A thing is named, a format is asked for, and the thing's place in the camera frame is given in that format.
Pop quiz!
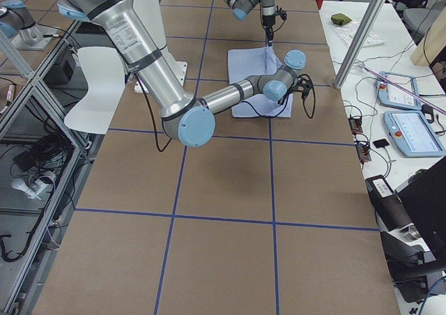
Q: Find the aluminium frame post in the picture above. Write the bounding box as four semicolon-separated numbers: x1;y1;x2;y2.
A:
333;0;385;89

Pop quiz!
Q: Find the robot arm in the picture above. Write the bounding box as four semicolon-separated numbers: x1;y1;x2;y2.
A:
58;0;314;147
223;0;287;46

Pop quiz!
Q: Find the teach pendant tablet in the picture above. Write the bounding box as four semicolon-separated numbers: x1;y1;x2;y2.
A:
376;71;422;111
383;110;445;158

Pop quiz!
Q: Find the reacher grabber stick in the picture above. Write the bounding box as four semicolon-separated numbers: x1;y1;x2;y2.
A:
357;64;446;115

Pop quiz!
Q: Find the teach pendant tablet far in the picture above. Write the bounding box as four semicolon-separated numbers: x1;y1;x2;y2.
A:
376;71;422;111

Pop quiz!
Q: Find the light blue striped shirt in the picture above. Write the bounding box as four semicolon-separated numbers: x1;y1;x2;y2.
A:
228;46;293;118

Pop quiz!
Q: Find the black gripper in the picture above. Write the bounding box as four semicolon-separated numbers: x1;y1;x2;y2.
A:
261;5;287;46
278;76;313;105

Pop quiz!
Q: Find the black printer device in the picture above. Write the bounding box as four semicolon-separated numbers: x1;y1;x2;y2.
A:
365;176;445;302

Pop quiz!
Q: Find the white power strip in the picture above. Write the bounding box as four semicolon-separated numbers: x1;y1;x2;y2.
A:
11;176;54;201

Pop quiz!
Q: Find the small orange circuit board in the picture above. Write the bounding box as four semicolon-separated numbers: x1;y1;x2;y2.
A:
348;116;363;135

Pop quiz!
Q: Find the black monitor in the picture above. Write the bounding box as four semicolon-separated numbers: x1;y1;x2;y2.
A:
398;158;446;259

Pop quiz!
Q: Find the teach pendant tablet near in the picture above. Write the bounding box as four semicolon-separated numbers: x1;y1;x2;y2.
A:
383;110;445;158

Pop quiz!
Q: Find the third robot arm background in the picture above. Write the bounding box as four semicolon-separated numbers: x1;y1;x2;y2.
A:
1;0;58;50

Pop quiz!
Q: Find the clear plastic bag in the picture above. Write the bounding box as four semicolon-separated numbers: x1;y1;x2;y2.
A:
330;21;386;47

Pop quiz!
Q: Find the green folded cloth pouch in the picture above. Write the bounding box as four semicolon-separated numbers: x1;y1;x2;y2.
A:
330;13;352;26

